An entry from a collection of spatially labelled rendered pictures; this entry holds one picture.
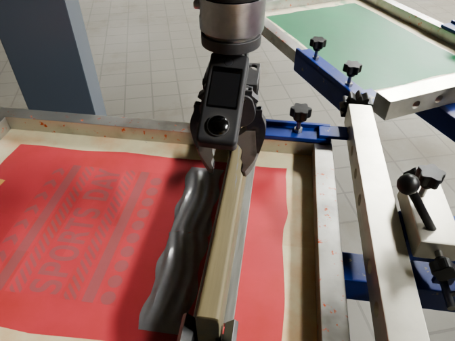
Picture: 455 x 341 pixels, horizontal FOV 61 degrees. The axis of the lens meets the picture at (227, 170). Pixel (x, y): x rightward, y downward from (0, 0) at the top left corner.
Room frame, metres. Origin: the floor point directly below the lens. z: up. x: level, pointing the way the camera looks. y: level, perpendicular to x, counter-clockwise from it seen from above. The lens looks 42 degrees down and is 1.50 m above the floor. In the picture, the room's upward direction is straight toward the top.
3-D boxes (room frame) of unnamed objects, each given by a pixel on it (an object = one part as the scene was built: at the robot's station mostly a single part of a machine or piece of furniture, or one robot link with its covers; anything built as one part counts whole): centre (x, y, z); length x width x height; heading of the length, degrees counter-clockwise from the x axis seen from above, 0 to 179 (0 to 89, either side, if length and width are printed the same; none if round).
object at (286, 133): (0.70, -0.07, 0.98); 0.30 x 0.05 x 0.07; 82
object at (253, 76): (0.45, 0.00, 1.26); 0.09 x 0.08 x 0.12; 172
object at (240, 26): (0.45, 0.00, 1.34); 0.08 x 0.08 x 0.05
